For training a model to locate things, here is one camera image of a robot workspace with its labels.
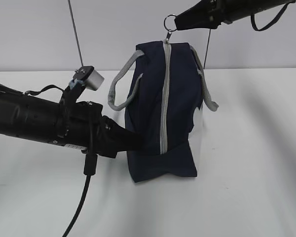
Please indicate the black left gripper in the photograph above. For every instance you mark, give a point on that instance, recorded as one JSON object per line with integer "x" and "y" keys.
{"x": 87, "y": 127}

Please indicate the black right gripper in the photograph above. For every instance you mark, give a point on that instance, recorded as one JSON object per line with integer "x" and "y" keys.
{"x": 207, "y": 14}

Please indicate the navy blue lunch bag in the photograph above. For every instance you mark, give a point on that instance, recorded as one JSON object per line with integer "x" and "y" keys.
{"x": 160, "y": 88}

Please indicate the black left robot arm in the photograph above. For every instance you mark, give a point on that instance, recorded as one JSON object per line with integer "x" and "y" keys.
{"x": 31, "y": 118}

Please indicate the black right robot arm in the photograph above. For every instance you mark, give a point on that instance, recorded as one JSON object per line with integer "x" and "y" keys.
{"x": 239, "y": 9}

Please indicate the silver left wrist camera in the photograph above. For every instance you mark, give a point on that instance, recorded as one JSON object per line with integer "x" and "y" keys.
{"x": 87, "y": 76}

